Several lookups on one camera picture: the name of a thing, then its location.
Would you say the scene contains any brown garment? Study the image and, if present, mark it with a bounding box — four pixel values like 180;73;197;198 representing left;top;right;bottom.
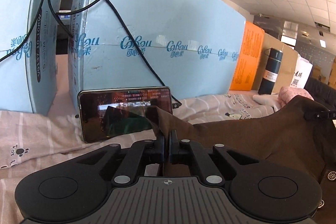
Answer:
145;96;335;223

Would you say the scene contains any pink knitted sweater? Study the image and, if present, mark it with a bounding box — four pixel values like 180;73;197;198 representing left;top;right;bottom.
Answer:
278;86;314;107

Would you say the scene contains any white shopping bag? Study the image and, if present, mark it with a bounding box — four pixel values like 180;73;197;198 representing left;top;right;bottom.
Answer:
290;55;313;89

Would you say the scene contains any brown cardboard box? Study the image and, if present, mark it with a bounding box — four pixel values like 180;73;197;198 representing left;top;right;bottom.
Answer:
252;34;299;93

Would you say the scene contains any striped cartoon bed sheet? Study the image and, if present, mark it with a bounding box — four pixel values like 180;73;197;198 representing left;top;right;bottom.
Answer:
1;93;275;223

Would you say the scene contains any dark blue thermos bottle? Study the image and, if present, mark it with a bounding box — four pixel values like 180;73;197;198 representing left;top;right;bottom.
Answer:
258;48;283;95

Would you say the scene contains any smartphone with lit screen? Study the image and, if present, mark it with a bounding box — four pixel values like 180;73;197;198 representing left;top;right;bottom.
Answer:
77;86;173;143

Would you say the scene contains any orange cardboard box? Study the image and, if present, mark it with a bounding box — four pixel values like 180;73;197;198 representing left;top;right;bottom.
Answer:
230;22;265;91

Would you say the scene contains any small light blue box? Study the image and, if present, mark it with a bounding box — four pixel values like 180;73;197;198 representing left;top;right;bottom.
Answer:
1;0;60;115

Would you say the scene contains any large light blue box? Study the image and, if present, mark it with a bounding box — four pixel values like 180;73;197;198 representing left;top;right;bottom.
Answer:
68;0;245;100

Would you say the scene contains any black charging cable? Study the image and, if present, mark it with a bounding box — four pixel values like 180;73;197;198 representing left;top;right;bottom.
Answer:
0;0;182;109

